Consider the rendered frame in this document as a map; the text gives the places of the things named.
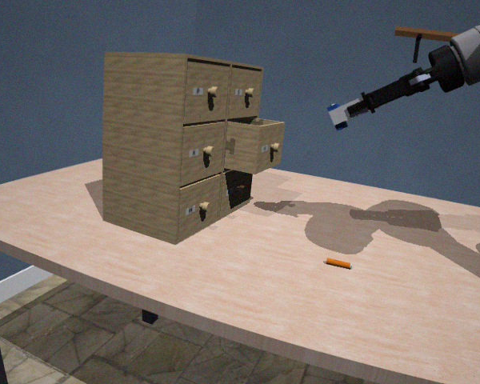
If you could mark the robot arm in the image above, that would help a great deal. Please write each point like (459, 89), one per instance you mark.
(466, 48)

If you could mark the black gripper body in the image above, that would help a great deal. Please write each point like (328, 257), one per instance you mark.
(445, 69)

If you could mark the orange-brown cylinder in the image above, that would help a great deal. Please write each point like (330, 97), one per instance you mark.
(333, 262)

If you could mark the dark brown wooden chest of drawers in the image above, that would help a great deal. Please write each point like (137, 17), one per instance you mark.
(142, 124)

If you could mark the tan wooden drawer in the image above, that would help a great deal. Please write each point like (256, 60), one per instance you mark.
(198, 204)
(206, 90)
(249, 144)
(235, 190)
(240, 101)
(202, 146)

